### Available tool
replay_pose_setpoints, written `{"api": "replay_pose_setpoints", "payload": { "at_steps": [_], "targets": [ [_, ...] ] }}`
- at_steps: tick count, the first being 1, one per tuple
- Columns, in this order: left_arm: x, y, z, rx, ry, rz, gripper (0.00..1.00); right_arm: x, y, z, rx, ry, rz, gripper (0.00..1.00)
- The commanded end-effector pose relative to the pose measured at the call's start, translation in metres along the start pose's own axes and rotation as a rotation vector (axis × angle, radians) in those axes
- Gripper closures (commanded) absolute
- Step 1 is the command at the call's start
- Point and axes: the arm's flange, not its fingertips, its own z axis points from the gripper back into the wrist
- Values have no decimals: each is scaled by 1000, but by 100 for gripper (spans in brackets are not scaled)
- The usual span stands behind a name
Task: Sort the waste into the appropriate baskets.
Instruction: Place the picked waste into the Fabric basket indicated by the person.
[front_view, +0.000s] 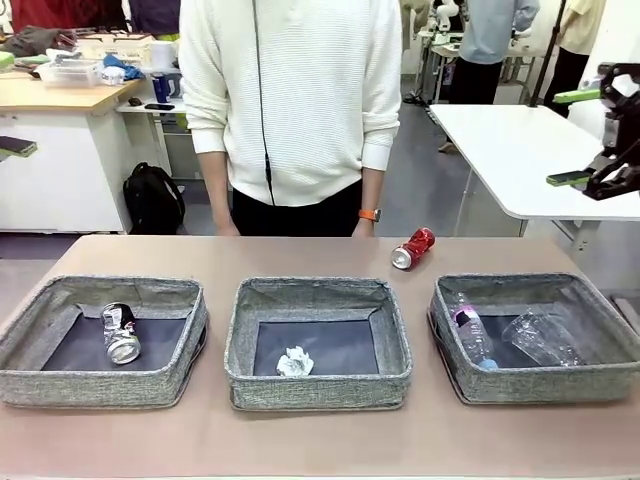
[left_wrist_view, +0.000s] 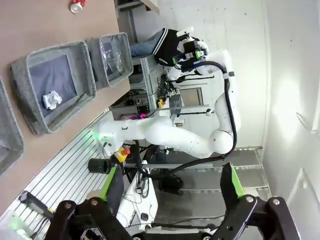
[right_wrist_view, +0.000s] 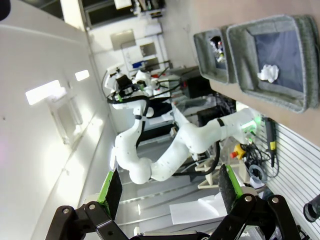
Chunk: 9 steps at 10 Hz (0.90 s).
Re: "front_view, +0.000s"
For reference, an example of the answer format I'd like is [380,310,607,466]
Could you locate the grey clothes pile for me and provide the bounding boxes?
[1,24,77,57]

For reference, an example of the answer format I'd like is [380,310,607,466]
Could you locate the clear plastic water bottle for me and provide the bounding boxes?
[449,291,500,372]

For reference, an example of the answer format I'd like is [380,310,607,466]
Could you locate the black backpack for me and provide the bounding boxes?
[123,161,188,236]

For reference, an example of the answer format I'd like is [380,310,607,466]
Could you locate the person's right hand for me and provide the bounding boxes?
[214,213,242,237]

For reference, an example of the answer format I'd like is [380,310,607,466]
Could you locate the bystander in light blue shirt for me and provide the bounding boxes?
[457,0,542,106]

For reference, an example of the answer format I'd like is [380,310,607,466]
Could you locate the crushed red soda can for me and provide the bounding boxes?
[390,226,437,272]

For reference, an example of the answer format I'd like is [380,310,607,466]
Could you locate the grey fabric basket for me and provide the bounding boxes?
[224,277,414,413]
[0,274,210,409]
[427,272,635,407]

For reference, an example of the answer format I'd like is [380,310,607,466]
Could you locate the person's right forearm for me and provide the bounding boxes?
[196,149,232,219]

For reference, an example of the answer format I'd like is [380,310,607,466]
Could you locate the black stand pole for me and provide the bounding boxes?
[529,0,570,109]

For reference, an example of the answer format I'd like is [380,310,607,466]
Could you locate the black trousers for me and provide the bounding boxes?
[230,178,367,238]

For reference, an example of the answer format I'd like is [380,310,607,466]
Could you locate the crushed black soda can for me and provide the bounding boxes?
[100,300,143,366]

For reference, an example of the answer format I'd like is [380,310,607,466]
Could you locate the white paper ball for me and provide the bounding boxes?
[276,344,317,378]

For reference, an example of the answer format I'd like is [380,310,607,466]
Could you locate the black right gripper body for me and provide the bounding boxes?
[601,99,640,167]

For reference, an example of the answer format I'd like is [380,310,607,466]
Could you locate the bystander in cream shirt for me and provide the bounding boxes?
[553,0,608,120]

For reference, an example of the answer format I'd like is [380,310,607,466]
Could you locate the blue cloth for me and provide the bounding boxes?
[102,53,147,82]

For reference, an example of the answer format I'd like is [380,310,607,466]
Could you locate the white slatted crate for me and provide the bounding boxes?
[78,33,155,67]

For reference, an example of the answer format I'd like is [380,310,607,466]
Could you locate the white plastic mesh basket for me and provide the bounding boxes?
[36,59,102,89]

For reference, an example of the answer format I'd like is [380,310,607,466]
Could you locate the white table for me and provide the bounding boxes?
[428,103,640,267]

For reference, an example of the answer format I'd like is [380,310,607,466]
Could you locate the wooden top table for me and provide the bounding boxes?
[0,73,147,118]

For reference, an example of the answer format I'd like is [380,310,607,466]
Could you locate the blue bottle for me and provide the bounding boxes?
[151,73,172,104]

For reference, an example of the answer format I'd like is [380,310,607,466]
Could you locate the person's left forearm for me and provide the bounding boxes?
[360,164,389,211]

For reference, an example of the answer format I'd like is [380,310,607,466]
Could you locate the clear plastic cup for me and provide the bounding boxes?
[500,306,585,368]

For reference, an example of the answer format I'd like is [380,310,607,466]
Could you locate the white shelf rack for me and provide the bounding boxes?
[116,65,199,151]

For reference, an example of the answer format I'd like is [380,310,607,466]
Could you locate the thin black neck cable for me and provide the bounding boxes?
[251,0,277,207]

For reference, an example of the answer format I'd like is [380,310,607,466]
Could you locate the person in white sweater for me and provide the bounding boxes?
[177,0,404,208]

